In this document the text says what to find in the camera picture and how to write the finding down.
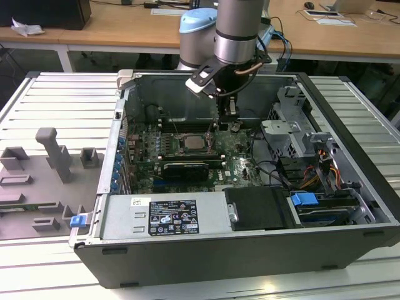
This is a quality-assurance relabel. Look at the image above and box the crumpled white paper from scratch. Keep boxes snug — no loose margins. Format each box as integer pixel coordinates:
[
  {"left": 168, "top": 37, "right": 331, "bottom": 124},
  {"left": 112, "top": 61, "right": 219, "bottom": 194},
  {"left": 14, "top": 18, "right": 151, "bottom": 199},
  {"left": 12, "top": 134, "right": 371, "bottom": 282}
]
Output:
[{"left": 11, "top": 17, "right": 44, "bottom": 36}]

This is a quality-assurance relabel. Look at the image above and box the green motherboard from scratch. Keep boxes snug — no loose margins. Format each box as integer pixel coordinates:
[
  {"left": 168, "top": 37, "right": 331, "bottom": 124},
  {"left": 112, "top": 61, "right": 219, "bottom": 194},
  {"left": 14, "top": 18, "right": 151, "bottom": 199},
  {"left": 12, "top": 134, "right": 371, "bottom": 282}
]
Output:
[{"left": 123, "top": 118, "right": 266, "bottom": 193}]

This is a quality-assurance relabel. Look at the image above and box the silver metal drive cage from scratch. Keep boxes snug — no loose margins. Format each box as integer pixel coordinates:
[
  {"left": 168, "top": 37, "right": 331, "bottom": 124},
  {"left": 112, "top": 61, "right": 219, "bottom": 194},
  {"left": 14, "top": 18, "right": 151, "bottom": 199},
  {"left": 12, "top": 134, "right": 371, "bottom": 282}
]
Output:
[{"left": 259, "top": 86, "right": 337, "bottom": 160}]

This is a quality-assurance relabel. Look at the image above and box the black plastic shroud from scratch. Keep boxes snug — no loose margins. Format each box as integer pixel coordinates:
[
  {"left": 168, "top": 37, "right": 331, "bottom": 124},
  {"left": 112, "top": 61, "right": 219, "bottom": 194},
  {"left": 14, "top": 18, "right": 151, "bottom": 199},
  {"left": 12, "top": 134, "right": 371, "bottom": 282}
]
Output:
[{"left": 224, "top": 186, "right": 293, "bottom": 233}]

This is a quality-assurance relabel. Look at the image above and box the black RAM slot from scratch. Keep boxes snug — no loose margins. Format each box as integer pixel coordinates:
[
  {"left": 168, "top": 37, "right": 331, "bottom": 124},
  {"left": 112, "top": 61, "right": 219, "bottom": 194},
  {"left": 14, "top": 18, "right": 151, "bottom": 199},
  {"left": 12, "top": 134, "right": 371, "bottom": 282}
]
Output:
[
  {"left": 161, "top": 125, "right": 214, "bottom": 133},
  {"left": 162, "top": 152, "right": 221, "bottom": 157},
  {"left": 161, "top": 119, "right": 213, "bottom": 127},
  {"left": 162, "top": 156, "right": 223, "bottom": 161}
]

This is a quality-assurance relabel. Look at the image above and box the black cable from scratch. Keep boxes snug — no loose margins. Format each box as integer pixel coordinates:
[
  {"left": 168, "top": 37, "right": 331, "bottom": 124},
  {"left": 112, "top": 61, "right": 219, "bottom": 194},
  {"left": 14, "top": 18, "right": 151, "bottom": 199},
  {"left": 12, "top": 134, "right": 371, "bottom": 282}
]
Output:
[{"left": 249, "top": 131, "right": 291, "bottom": 190}]

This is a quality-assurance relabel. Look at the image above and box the pale blue teach pendant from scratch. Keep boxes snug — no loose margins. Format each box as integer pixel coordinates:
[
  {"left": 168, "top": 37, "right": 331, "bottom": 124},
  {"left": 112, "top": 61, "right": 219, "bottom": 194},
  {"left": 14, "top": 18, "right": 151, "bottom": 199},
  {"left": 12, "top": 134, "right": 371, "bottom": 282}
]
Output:
[{"left": 257, "top": 24, "right": 276, "bottom": 48}]

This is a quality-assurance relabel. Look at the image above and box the black computer tower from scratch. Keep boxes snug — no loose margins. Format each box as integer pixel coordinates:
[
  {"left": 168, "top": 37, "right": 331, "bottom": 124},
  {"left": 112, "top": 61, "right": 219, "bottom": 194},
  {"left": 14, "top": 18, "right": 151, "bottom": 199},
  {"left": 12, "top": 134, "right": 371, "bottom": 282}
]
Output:
[{"left": 0, "top": 0, "right": 93, "bottom": 31}]

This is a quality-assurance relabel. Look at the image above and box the grey parts rack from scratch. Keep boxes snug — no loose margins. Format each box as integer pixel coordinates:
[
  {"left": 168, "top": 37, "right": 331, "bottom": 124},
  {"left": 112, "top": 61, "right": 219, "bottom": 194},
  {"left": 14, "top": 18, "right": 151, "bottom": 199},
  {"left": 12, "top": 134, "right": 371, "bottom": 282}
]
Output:
[{"left": 0, "top": 127, "right": 106, "bottom": 241}]

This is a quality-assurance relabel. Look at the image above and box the orange yellow wire bundle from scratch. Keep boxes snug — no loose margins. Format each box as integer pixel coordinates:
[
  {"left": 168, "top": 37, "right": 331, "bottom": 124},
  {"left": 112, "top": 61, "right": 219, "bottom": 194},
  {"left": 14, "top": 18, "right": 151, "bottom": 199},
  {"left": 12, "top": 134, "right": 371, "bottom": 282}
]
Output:
[{"left": 298, "top": 149, "right": 341, "bottom": 192}]

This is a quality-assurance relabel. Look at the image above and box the grey case latch handle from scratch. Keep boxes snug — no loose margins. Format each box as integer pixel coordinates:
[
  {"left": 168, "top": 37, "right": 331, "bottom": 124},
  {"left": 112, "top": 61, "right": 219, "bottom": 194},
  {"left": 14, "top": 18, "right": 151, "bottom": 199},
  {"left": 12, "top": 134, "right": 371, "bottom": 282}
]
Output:
[{"left": 116, "top": 69, "right": 136, "bottom": 91}]

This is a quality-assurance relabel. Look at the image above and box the blue cable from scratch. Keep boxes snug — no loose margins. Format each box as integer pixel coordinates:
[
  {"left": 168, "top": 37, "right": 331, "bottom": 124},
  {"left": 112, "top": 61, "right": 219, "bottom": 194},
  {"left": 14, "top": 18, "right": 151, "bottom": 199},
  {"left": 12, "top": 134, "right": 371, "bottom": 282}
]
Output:
[{"left": 274, "top": 29, "right": 294, "bottom": 71}]

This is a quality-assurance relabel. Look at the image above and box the wooden desk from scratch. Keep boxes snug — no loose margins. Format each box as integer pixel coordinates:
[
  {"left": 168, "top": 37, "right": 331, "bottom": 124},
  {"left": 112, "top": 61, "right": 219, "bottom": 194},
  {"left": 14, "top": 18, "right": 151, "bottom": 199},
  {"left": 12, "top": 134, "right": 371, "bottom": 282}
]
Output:
[{"left": 0, "top": 0, "right": 400, "bottom": 73}]

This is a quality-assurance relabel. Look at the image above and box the blue plastic latch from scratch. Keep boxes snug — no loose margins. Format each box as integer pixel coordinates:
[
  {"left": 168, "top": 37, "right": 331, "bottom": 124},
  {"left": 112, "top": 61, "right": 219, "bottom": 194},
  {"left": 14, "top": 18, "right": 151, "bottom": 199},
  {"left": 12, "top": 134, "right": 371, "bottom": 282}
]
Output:
[{"left": 70, "top": 214, "right": 88, "bottom": 228}]

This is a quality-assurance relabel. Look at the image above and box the white flat keyboard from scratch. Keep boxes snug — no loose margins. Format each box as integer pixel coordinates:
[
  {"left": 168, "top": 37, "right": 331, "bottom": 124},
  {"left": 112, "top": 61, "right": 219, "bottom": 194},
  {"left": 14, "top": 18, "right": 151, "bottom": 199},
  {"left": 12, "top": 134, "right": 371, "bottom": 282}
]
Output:
[{"left": 151, "top": 7, "right": 182, "bottom": 16}]

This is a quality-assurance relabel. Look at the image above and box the clear acrylic stand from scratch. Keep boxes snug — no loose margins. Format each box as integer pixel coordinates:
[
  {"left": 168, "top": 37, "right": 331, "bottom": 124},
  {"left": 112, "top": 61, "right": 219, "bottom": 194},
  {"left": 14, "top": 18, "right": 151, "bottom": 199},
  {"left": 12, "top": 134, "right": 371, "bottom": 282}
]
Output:
[{"left": 368, "top": 1, "right": 400, "bottom": 23}]

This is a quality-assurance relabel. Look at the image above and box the black graphics card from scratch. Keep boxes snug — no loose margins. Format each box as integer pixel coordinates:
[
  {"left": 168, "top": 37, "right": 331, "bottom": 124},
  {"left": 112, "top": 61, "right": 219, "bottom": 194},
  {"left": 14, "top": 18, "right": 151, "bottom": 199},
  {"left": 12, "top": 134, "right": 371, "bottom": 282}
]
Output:
[{"left": 161, "top": 161, "right": 209, "bottom": 184}]

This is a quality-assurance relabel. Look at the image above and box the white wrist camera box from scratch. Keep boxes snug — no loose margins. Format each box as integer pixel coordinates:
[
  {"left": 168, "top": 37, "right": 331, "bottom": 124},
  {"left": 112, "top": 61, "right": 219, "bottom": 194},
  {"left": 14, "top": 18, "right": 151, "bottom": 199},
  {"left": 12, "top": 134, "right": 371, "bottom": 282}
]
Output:
[{"left": 184, "top": 69, "right": 217, "bottom": 98}]

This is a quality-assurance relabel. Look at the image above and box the hard disk in blue carrier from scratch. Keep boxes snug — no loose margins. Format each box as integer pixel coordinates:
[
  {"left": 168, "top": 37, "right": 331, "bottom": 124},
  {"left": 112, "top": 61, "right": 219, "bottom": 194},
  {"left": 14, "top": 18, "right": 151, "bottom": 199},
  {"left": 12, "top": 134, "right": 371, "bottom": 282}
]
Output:
[{"left": 289, "top": 192, "right": 360, "bottom": 228}]

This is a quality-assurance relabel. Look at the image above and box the silver power supply box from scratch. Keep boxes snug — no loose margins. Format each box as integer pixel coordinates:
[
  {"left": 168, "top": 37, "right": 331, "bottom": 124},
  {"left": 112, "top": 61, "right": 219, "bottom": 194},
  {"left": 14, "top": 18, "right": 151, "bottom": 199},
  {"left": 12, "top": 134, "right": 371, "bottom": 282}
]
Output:
[{"left": 90, "top": 192, "right": 234, "bottom": 241}]

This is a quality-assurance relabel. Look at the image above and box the silver CPU plate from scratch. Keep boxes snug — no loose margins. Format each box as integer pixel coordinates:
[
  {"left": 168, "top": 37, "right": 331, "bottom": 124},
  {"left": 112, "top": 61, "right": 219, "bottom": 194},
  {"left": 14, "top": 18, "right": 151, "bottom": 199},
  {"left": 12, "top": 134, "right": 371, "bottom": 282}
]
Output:
[{"left": 183, "top": 136, "right": 204, "bottom": 151}]

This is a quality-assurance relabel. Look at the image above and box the metal socket cover frame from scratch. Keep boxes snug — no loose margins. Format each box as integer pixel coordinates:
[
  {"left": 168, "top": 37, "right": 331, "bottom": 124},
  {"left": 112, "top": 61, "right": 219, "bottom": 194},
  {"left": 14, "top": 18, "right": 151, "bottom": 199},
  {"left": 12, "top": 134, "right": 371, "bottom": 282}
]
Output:
[{"left": 204, "top": 131, "right": 217, "bottom": 151}]

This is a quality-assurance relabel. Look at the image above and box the black open PC case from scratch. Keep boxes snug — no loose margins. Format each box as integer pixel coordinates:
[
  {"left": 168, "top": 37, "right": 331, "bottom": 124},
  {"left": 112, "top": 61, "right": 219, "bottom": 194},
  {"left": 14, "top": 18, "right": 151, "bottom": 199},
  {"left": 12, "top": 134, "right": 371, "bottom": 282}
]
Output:
[{"left": 68, "top": 69, "right": 400, "bottom": 290}]

